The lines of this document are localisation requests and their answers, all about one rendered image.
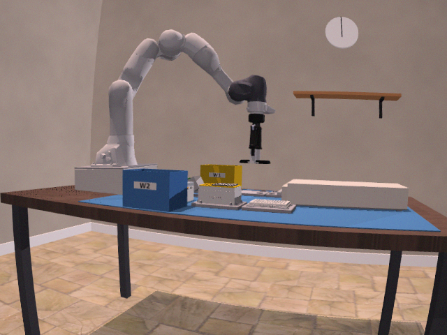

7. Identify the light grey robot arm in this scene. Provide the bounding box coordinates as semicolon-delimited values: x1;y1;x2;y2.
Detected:
91;29;275;167

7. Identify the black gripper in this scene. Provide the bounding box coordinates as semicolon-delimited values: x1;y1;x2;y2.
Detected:
249;114;265;163

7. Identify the blue open-top bin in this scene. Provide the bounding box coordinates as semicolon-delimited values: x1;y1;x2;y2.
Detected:
122;168;188;212

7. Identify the blue bench mat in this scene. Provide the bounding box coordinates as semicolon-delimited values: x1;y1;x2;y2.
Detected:
78;195;441;232

